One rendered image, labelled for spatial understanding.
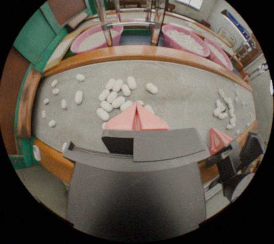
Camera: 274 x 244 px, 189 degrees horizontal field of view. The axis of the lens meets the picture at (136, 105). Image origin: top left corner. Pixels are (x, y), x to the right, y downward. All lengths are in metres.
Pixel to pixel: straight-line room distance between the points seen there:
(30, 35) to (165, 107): 0.69
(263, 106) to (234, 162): 4.61
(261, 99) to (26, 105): 5.22
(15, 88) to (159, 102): 0.59
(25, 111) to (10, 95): 0.12
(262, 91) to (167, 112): 4.70
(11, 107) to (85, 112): 0.40
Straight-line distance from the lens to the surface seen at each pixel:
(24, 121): 0.46
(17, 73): 0.52
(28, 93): 0.46
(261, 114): 4.84
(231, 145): 0.25
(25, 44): 0.56
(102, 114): 0.19
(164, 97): 0.22
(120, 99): 0.19
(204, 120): 0.28
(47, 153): 0.39
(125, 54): 0.26
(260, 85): 4.79
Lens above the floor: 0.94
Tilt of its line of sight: 76 degrees down
